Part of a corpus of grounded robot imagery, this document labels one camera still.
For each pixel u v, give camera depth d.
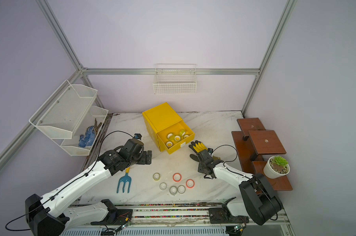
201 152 0.72
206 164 0.67
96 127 0.93
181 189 0.83
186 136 0.86
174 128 0.86
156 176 0.87
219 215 0.73
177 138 0.86
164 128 0.82
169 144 0.84
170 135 0.86
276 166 0.66
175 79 0.96
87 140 0.88
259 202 0.42
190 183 0.84
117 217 0.72
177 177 0.87
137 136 0.69
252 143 0.79
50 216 0.40
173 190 0.82
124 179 0.86
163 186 0.84
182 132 0.86
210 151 0.82
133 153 0.58
